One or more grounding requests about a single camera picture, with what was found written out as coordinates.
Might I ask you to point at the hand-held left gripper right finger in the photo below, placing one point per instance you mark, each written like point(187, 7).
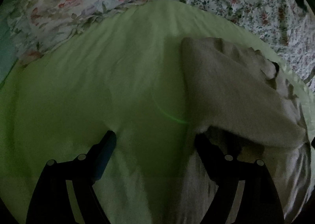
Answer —
point(204, 150)

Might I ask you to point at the beige small garment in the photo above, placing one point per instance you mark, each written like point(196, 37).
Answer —
point(228, 95)

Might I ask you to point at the small-flower print blanket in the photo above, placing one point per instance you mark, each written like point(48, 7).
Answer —
point(236, 2)

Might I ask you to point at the green bed sheet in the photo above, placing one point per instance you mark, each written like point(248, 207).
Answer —
point(98, 86)

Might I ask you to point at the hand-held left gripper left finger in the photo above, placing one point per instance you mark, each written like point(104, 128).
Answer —
point(106, 155)

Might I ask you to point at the large-flower print pillow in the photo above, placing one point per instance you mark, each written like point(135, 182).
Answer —
point(73, 4)

